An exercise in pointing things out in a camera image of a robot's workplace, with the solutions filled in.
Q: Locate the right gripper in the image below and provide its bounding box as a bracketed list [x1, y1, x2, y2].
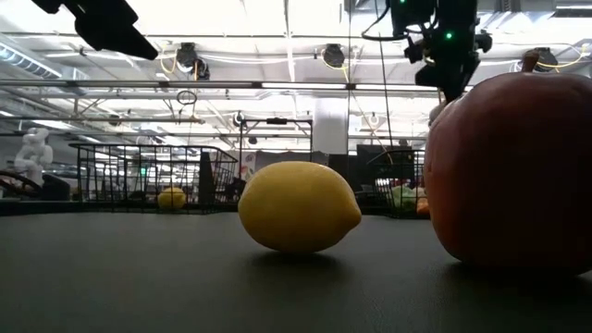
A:
[404, 26, 493, 105]

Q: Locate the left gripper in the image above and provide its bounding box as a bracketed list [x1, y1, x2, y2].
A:
[31, 0, 159, 62]

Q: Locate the red yellow apple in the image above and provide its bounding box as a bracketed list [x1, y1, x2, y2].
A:
[423, 49, 592, 278]

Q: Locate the green ridged chayote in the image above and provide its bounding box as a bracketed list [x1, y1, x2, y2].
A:
[390, 184, 417, 213]

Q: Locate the yellow lemon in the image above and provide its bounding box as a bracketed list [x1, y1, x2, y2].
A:
[156, 186, 188, 212]
[237, 160, 364, 254]

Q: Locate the black computer case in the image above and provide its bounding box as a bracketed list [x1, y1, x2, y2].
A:
[355, 143, 417, 186]

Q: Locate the white building column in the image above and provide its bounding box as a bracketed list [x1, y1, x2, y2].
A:
[314, 96, 349, 156]

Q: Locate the white humanoid robot figure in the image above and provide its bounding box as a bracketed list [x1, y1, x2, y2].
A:
[12, 127, 55, 186]

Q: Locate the black table mat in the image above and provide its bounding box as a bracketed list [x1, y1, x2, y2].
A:
[0, 210, 592, 333]

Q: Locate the long ceiling light rail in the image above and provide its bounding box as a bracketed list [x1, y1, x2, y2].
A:
[0, 78, 473, 92]

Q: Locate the black ceiling cable reel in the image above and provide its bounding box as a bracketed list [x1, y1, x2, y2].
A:
[175, 42, 212, 80]
[322, 43, 347, 69]
[536, 45, 560, 73]

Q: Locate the black wire basket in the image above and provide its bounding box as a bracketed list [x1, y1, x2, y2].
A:
[68, 142, 240, 215]
[364, 148, 431, 219]

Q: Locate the black metal frame stand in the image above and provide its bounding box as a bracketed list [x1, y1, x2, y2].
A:
[238, 117, 315, 172]

